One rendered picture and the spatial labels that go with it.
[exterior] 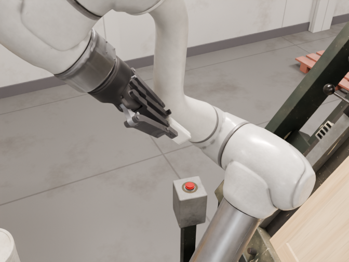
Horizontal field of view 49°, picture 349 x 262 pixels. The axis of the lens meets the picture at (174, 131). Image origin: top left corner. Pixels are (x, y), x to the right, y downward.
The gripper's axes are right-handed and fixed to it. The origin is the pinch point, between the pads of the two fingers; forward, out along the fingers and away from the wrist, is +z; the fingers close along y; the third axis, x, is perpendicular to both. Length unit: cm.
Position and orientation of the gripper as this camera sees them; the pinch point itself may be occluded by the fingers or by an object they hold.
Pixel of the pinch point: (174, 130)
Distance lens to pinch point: 73.5
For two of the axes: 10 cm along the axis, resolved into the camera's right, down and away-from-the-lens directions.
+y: -1.2, -7.7, 6.3
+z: 5.9, 4.6, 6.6
